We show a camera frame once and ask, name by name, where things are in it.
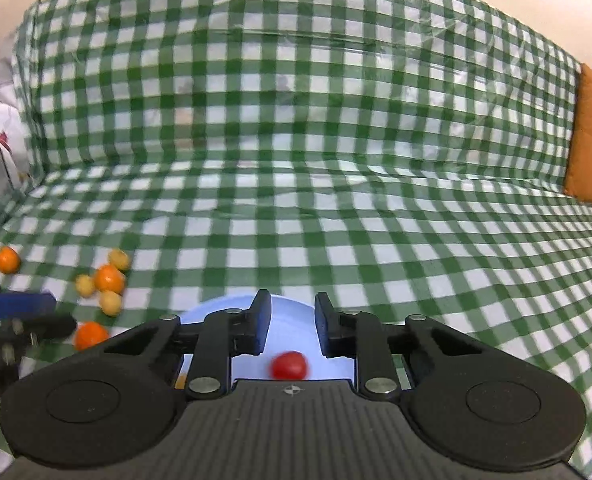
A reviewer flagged yellow longan back left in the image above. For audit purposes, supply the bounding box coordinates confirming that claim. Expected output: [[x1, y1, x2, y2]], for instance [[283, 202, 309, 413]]
[[74, 274, 96, 298]]

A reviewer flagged light blue plate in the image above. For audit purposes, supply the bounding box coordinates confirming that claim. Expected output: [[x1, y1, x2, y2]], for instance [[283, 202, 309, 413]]
[[175, 292, 354, 388]]

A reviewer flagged green white checkered cloth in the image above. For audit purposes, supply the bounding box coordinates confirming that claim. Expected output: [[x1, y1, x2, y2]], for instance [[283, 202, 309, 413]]
[[0, 0, 592, 477]]

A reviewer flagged far left orange mandarin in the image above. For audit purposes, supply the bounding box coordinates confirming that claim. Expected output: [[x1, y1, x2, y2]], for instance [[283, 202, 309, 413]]
[[0, 246, 21, 274]]

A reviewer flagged near orange mandarin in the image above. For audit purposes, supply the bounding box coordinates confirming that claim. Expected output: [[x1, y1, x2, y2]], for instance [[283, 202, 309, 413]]
[[74, 322, 109, 352]]

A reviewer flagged orange mandarin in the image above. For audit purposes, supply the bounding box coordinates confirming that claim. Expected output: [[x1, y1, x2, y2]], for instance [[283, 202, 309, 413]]
[[0, 246, 21, 274], [74, 322, 109, 352], [94, 263, 126, 295]]

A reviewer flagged red cherry tomato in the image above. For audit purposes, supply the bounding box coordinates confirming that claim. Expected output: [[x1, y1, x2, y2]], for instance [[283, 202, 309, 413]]
[[270, 351, 309, 380]]

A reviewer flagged centre orange mandarin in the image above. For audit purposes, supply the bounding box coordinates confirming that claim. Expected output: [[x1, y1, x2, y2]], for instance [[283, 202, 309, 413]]
[[94, 263, 126, 295]]

